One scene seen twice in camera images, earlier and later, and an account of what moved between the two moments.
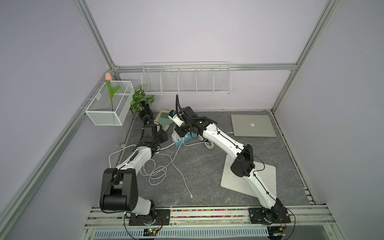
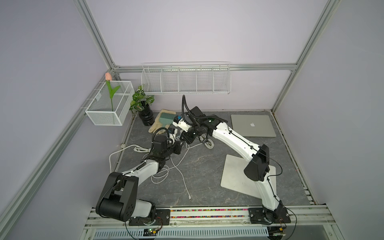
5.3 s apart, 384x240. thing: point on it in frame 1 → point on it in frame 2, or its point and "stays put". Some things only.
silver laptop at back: x=252 y=125 stays put
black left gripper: x=164 y=135 → x=177 y=147
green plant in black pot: x=141 y=102 stays put
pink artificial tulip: x=108 y=77 stays put
